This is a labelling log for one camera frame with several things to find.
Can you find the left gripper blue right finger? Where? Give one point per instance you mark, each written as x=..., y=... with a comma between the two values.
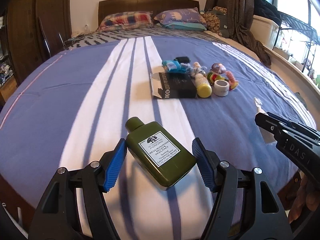
x=262, y=216

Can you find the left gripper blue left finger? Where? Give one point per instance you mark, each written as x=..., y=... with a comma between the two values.
x=57, y=215

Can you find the white wrapper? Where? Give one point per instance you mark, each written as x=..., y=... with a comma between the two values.
x=263, y=121

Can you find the white tape roll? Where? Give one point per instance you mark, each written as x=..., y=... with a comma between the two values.
x=221, y=88

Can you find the pink colourful toy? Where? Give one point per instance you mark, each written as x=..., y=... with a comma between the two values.
x=219, y=72

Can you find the green lotion bottle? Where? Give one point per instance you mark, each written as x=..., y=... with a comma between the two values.
x=159, y=154

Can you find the black cardboard box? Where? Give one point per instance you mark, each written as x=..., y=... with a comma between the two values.
x=172, y=86

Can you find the blue plastic packet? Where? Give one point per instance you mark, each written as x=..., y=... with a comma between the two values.
x=173, y=67

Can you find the person's right hand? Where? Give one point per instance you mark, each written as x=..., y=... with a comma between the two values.
x=305, y=197

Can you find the green frog plush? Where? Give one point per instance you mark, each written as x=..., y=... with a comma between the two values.
x=317, y=81

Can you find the yellow capped white bottle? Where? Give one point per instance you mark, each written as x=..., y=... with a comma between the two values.
x=204, y=89

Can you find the blue white striped bedspread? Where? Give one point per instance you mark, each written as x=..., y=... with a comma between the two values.
x=73, y=108

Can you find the white storage box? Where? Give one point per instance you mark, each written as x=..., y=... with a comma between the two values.
x=264, y=30

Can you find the black metal rack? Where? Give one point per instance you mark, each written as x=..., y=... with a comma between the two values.
x=300, y=32

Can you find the black jacket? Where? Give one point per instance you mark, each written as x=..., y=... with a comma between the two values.
x=265, y=9

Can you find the black thread spool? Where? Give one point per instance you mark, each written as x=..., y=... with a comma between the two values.
x=182, y=60

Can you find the brown patterned cushion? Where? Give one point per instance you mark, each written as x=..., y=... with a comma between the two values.
x=216, y=20

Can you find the brown curtain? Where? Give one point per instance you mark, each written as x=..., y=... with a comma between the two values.
x=239, y=19

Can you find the teal pillow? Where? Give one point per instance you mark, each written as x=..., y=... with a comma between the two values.
x=185, y=26

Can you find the purple elephant pillow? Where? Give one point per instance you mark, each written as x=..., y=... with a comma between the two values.
x=189, y=15

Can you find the black zebra pattern sheet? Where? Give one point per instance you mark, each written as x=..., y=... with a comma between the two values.
x=97, y=37

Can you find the dark wooden headboard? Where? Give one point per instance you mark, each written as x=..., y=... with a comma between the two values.
x=109, y=7

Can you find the plaid pillow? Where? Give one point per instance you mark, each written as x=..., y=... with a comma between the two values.
x=126, y=21

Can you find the dark wooden wardrobe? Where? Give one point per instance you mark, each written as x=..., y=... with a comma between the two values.
x=33, y=31

